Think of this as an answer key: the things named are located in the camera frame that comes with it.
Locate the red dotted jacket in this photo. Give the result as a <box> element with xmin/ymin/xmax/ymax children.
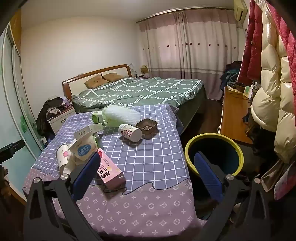
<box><xmin>269</xmin><ymin>0</ymin><xmax>296</xmax><ymax>77</ymax></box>

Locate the wooden desk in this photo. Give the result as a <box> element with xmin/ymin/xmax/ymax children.
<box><xmin>218</xmin><ymin>86</ymin><xmax>253</xmax><ymax>144</ymax></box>

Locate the pink and white curtain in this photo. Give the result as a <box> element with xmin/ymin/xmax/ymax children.
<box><xmin>136</xmin><ymin>7</ymin><xmax>241</xmax><ymax>101</ymax></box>

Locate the dark clothes heap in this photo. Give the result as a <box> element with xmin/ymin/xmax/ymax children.
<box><xmin>36</xmin><ymin>97</ymin><xmax>66</xmax><ymax>137</ymax></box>

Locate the yellow rimmed dark blue bin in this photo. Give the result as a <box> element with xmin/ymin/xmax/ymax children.
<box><xmin>184</xmin><ymin>133</ymin><xmax>244</xmax><ymax>178</ymax></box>

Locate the brown pillow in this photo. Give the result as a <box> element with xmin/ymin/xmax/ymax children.
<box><xmin>103</xmin><ymin>72</ymin><xmax>125</xmax><ymax>82</ymax></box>
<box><xmin>84</xmin><ymin>75</ymin><xmax>110</xmax><ymax>89</ymax></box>

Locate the brown patterned handbag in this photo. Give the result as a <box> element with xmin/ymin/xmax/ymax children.
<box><xmin>245</xmin><ymin>109</ymin><xmax>259</xmax><ymax>139</ymax></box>

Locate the pile of mixed clothes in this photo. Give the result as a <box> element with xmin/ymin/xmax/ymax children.
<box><xmin>220</xmin><ymin>61</ymin><xmax>243</xmax><ymax>87</ymax></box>

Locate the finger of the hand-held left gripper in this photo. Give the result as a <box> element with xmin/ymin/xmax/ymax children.
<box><xmin>0</xmin><ymin>140</ymin><xmax>25</xmax><ymax>163</ymax></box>

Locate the white plastic bottle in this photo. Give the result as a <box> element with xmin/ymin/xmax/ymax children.
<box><xmin>118</xmin><ymin>123</ymin><xmax>142</xmax><ymax>141</ymax></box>

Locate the dark blue upholstered seat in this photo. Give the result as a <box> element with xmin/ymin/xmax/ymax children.
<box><xmin>175</xmin><ymin>108</ymin><xmax>185</xmax><ymax>136</ymax></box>

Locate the black leather bag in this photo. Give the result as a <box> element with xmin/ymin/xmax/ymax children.
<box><xmin>251</xmin><ymin>125</ymin><xmax>280</xmax><ymax>163</ymax></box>

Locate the plain red jacket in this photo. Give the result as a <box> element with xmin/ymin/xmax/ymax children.
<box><xmin>237</xmin><ymin>0</ymin><xmax>264</xmax><ymax>87</ymax></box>

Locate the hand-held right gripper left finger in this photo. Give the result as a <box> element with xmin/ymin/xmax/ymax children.
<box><xmin>23</xmin><ymin>152</ymin><xmax>102</xmax><ymax>241</ymax></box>

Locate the white nightstand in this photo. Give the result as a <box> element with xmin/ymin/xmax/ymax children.
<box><xmin>47</xmin><ymin>107</ymin><xmax>77</xmax><ymax>135</ymax></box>

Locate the purple checked blanket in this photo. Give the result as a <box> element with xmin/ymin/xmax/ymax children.
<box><xmin>22</xmin><ymin>104</ymin><xmax>207</xmax><ymax>241</ymax></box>

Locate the dark green bed base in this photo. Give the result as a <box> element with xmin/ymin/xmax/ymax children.
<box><xmin>178</xmin><ymin>83</ymin><xmax>207</xmax><ymax>137</ymax></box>

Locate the bed with green quilt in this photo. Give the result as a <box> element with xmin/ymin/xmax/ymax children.
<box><xmin>72</xmin><ymin>77</ymin><xmax>205</xmax><ymax>114</ymax></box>

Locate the wooden bed headboard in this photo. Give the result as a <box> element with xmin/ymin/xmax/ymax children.
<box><xmin>62</xmin><ymin>64</ymin><xmax>133</xmax><ymax>100</ymax></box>

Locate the white paper cup pink print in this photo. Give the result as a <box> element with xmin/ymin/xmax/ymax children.
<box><xmin>56</xmin><ymin>144</ymin><xmax>73</xmax><ymax>175</ymax></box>

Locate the pink drink carton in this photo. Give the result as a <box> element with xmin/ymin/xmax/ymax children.
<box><xmin>92</xmin><ymin>148</ymin><xmax>127</xmax><ymax>190</ymax></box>

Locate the brown plastic tray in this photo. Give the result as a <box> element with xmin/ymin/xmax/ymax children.
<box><xmin>135</xmin><ymin>118</ymin><xmax>159</xmax><ymax>136</ymax></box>

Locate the air conditioner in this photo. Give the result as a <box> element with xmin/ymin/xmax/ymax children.
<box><xmin>233</xmin><ymin>0</ymin><xmax>248</xmax><ymax>23</ymax></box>

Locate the cream down jacket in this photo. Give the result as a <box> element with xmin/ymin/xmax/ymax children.
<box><xmin>250</xmin><ymin>0</ymin><xmax>296</xmax><ymax>164</ymax></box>

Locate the wardrobe with sliding doors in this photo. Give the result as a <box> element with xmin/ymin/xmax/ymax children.
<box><xmin>0</xmin><ymin>9</ymin><xmax>45</xmax><ymax>202</ymax></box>

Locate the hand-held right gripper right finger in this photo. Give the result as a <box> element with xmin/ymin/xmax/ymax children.
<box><xmin>194</xmin><ymin>151</ymin><xmax>271</xmax><ymax>241</ymax></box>

